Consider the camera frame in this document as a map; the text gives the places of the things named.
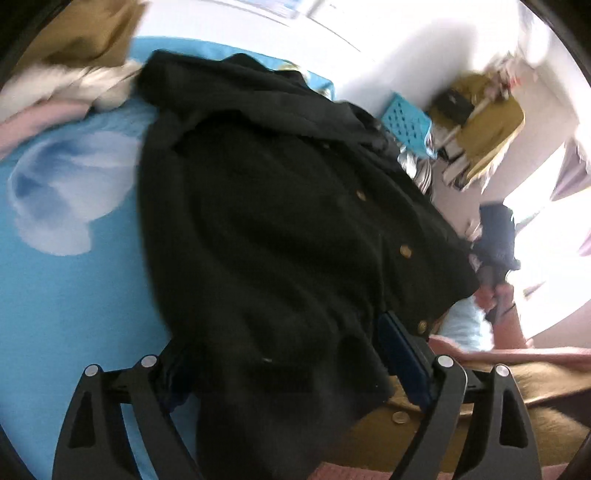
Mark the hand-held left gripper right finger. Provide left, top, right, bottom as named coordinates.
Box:
left=375, top=310, right=543, bottom=480

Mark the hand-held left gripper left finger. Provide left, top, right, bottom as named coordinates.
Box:
left=52, top=339, right=204, bottom=480

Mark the black buttoned coat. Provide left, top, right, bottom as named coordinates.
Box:
left=137, top=50, right=481, bottom=480

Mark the person's right forearm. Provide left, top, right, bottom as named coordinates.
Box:
left=493, top=302, right=533, bottom=350

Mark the person's right hand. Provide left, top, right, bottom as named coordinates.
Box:
left=475, top=281, right=516, bottom=324

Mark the light blue cloth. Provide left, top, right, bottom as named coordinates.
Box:
left=438, top=298, right=494, bottom=354

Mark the yellow hanging garment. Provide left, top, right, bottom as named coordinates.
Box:
left=427, top=74, right=526, bottom=185

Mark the blue floral bedsheet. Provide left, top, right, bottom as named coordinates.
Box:
left=0, top=37, right=334, bottom=480

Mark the black handbag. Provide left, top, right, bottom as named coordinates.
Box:
left=431, top=88, right=476, bottom=125

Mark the brown buttoned garment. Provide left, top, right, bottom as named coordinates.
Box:
left=342, top=360, right=591, bottom=476

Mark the blue perforated basket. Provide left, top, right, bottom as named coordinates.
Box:
left=381, top=92, right=435, bottom=158

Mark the pink cloth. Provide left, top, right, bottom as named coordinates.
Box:
left=0, top=102, right=93, bottom=160

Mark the brown cloth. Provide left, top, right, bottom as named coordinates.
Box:
left=18, top=0, right=148, bottom=70

